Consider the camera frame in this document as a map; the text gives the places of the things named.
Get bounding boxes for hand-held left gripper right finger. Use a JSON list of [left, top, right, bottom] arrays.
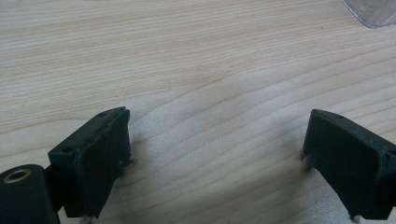
[[301, 108, 396, 221]]

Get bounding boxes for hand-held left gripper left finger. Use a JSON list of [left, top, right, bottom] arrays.
[[47, 105, 133, 219]]

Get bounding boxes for clear plastic container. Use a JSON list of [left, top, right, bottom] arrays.
[[339, 0, 396, 30]]

